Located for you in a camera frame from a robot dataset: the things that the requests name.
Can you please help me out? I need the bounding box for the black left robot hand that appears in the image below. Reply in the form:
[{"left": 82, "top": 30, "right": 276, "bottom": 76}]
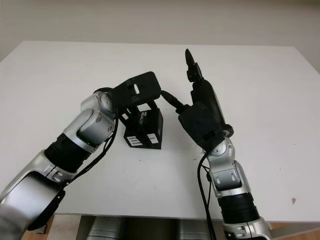
[{"left": 93, "top": 86, "right": 161, "bottom": 126}]

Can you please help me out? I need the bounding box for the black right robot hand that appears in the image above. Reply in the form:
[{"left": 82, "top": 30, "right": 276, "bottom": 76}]
[{"left": 159, "top": 48, "right": 235, "bottom": 138}]

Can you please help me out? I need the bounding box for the black RealSense box lid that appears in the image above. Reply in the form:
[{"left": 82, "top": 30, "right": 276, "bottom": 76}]
[{"left": 123, "top": 103, "right": 164, "bottom": 150}]

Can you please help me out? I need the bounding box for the grey robot torso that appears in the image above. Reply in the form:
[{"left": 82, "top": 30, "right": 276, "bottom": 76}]
[{"left": 87, "top": 216, "right": 211, "bottom": 240}]

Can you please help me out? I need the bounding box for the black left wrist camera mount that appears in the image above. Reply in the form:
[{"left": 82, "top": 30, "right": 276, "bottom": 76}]
[{"left": 109, "top": 71, "right": 162, "bottom": 111}]

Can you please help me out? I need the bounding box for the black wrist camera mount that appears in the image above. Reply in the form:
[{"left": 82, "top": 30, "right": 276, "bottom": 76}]
[
  {"left": 109, "top": 71, "right": 162, "bottom": 111},
  {"left": 177, "top": 103, "right": 226, "bottom": 151}
]

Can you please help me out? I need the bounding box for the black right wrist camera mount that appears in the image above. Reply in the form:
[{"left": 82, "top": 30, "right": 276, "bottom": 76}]
[{"left": 177, "top": 103, "right": 226, "bottom": 151}]

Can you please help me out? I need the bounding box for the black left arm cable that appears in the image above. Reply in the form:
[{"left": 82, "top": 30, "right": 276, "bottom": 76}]
[{"left": 62, "top": 106, "right": 121, "bottom": 189}]

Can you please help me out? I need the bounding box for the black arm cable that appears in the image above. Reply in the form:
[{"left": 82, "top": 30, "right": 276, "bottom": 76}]
[
  {"left": 62, "top": 106, "right": 121, "bottom": 189},
  {"left": 196, "top": 149, "right": 219, "bottom": 240}
]

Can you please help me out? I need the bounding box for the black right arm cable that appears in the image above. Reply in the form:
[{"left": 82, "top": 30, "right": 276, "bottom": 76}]
[{"left": 196, "top": 149, "right": 219, "bottom": 240}]

